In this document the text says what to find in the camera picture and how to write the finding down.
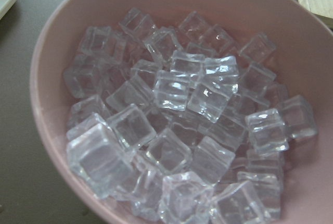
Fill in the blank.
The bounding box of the pink bowl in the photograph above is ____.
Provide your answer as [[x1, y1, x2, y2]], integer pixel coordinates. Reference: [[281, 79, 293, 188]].
[[30, 0, 332, 223]]

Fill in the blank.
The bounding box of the clear ice cubes pile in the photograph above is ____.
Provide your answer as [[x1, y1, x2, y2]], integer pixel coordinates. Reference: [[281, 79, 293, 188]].
[[63, 8, 317, 223]]

